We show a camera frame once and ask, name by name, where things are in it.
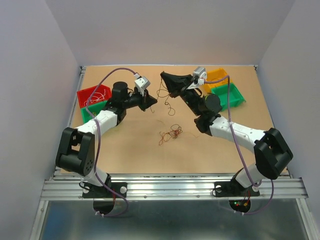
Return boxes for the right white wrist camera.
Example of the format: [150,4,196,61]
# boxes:
[187,66,208,90]

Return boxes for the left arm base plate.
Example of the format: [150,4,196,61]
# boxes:
[79,182,127,199]

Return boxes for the yellow plastic bin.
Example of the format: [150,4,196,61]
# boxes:
[203,68,228,93]

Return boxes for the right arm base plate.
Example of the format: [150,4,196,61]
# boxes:
[211,181,260,198]

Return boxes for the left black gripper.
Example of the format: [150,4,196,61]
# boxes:
[122,88,157,112]

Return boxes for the dark brown wire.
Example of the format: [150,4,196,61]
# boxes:
[149,77,176,116]

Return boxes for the red plastic bin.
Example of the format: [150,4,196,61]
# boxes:
[76,84,112,108]

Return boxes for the purple camera cable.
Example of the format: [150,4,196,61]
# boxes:
[84,67,141,218]
[202,74,276,216]

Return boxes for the aluminium frame rail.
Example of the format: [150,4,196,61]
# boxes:
[29,65,320,240]

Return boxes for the green plastic bin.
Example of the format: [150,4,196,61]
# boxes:
[80,100,107,124]
[211,82,246,111]

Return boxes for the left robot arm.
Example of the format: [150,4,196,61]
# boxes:
[55,77,157,197]

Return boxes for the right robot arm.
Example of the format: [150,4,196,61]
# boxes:
[160,67,293,198]

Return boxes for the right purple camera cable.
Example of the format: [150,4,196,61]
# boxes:
[202,74,276,216]

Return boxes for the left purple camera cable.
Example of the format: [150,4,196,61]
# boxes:
[84,67,141,218]

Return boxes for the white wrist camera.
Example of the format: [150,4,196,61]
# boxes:
[134,76,151,93]
[187,66,208,90]

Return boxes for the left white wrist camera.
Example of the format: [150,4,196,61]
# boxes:
[134,76,151,93]

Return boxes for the white wire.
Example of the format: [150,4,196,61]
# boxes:
[84,88,110,106]

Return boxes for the red wire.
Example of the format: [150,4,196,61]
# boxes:
[158,123,183,146]
[207,76,228,85]

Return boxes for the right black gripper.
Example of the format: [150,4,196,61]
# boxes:
[161,71,203,117]

